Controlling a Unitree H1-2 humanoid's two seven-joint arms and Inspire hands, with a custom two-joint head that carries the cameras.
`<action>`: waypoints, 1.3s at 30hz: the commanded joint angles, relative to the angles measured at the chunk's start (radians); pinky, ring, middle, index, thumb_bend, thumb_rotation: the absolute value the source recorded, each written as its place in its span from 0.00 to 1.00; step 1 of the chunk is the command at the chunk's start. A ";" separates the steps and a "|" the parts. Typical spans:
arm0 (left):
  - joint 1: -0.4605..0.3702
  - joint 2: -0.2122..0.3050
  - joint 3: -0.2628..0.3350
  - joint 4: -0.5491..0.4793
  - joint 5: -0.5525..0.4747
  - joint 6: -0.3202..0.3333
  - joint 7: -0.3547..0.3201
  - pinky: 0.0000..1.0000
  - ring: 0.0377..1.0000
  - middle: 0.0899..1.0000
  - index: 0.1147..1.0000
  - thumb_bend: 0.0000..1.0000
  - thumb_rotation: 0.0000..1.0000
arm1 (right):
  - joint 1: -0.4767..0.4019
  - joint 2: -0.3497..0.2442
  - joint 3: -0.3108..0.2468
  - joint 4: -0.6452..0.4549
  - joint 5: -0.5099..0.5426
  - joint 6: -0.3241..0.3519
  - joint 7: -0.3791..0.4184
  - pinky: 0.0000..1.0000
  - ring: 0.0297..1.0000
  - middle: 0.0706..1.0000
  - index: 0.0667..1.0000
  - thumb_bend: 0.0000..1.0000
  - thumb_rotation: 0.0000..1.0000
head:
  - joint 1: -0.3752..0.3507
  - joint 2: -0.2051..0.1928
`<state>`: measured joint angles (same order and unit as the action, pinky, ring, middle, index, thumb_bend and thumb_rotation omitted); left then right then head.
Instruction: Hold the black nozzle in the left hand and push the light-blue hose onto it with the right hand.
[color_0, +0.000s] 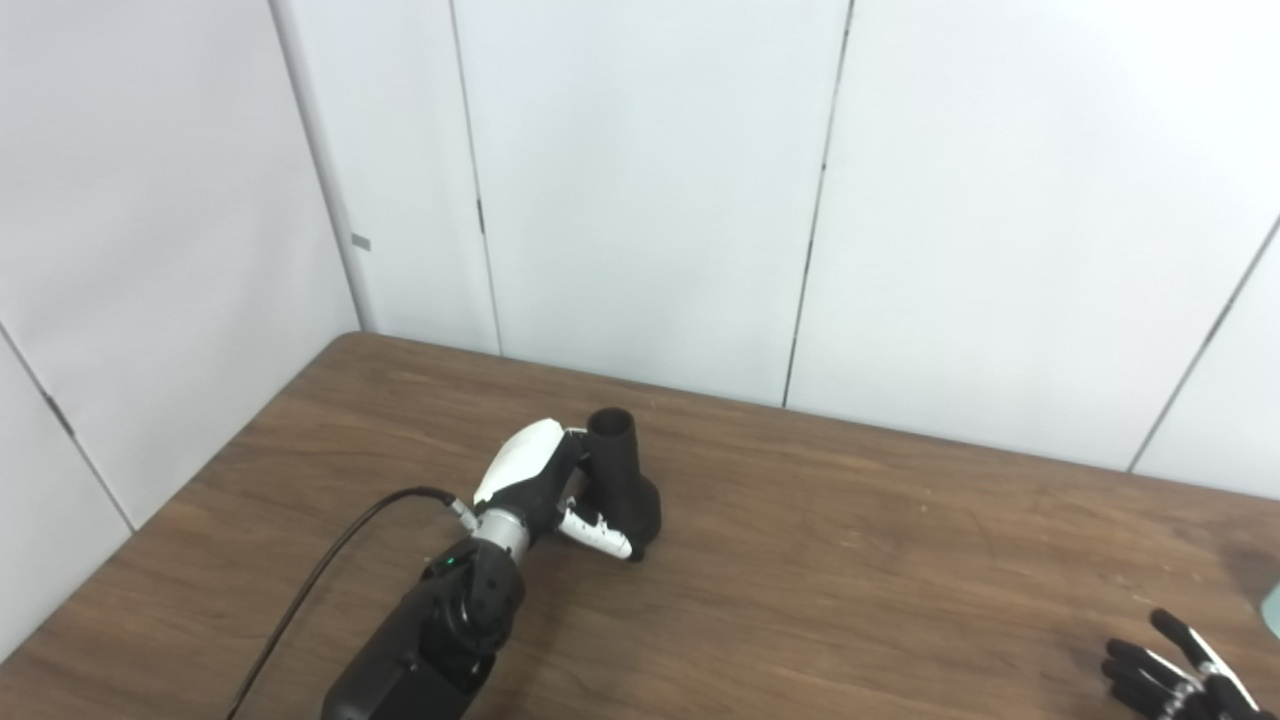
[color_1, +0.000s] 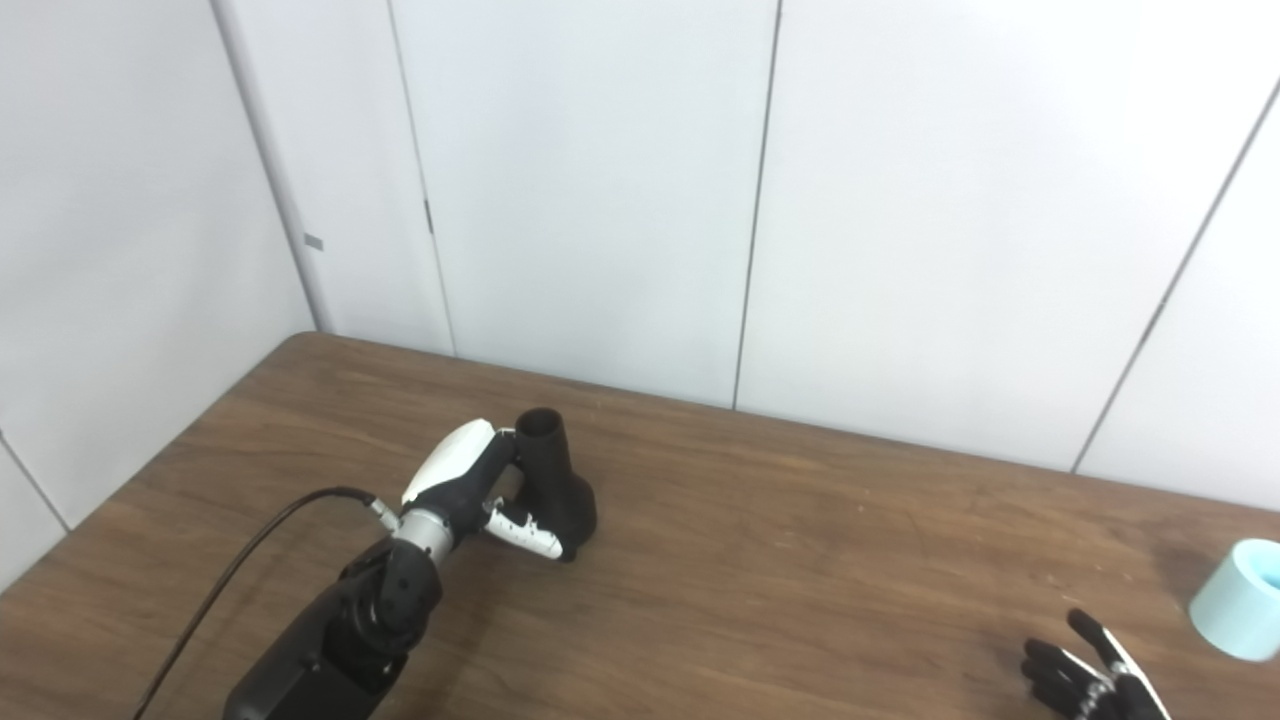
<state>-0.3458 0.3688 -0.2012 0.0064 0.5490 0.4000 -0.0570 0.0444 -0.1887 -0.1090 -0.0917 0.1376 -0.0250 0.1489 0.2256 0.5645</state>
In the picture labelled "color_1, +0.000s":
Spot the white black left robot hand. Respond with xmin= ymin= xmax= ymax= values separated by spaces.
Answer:
xmin=400 ymin=418 xmax=566 ymax=563

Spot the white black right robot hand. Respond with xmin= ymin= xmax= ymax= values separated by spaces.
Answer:
xmin=1020 ymin=608 xmax=1173 ymax=720

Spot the black cup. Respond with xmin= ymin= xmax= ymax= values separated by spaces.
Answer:
xmin=498 ymin=407 xmax=599 ymax=563

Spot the light blue cup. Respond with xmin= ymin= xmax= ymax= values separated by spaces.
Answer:
xmin=1188 ymin=538 xmax=1280 ymax=663

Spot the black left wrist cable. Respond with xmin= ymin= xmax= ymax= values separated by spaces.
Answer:
xmin=132 ymin=486 xmax=403 ymax=720

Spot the white corner post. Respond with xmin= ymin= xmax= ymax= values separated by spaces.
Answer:
xmin=208 ymin=0 xmax=336 ymax=334

